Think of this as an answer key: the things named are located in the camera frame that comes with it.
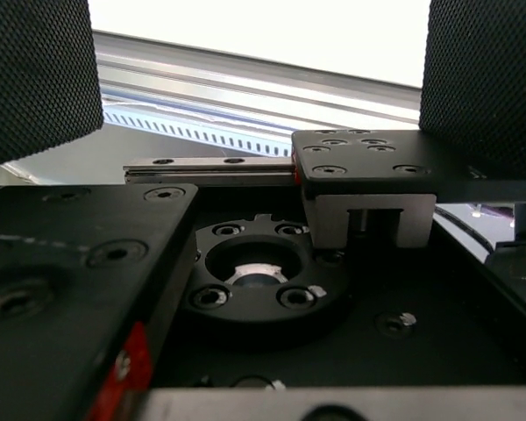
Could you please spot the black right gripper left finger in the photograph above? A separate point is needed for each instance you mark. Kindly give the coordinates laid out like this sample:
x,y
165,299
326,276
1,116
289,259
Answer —
x,y
49,86

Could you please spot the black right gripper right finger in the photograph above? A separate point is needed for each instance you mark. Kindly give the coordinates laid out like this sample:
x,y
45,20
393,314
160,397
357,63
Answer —
x,y
474,80

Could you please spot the white slotted cable duct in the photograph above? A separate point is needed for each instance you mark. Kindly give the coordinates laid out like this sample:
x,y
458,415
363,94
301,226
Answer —
x,y
200,132

